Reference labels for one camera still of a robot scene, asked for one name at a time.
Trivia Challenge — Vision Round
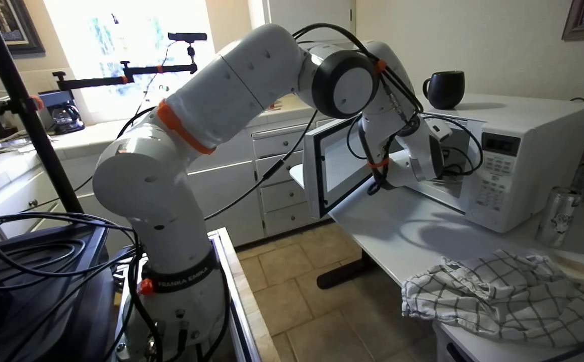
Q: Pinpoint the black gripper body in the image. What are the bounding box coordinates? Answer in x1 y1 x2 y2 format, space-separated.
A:
440 131 473 179

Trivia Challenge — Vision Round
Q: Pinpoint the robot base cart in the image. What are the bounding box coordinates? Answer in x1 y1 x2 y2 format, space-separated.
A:
113 226 284 362

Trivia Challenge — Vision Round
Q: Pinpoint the white microwave oven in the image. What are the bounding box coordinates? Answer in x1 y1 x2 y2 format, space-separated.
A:
302 92 584 238

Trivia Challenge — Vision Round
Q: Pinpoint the white microwave door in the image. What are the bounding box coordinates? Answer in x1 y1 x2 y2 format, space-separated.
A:
302 116 383 220

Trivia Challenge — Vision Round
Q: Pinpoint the black mug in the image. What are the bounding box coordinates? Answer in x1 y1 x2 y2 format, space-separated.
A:
421 68 467 110

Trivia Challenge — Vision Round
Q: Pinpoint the white table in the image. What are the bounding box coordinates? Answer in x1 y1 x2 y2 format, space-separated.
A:
288 163 584 362

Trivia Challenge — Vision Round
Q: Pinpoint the checkered white dish cloth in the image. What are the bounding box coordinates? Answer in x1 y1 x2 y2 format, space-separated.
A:
400 250 584 350

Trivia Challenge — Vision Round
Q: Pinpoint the black table foot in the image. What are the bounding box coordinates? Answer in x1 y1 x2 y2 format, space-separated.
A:
316 258 383 292

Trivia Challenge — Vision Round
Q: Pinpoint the bright window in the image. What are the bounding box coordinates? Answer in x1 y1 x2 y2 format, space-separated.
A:
43 0 219 127

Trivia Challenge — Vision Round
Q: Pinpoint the black tripod pole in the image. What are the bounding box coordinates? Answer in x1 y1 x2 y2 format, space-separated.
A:
0 0 87 216

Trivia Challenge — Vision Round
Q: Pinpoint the black equipment box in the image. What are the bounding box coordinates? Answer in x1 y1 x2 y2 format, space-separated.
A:
0 218 119 362

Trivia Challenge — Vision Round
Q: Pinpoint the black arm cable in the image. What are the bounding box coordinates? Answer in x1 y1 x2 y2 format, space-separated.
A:
202 109 321 225

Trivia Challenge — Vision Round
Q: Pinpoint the black stereo camera bar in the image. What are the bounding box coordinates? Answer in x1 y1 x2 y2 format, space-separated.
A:
164 29 209 43

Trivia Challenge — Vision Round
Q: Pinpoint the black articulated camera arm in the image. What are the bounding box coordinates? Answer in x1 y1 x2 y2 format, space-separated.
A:
50 39 202 92

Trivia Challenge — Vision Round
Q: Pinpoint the black cable bundle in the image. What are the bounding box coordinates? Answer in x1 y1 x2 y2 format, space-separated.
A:
0 210 146 362

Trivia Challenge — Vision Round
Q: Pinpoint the dark picture frame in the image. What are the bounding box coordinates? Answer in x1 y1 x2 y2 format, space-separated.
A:
0 0 47 56

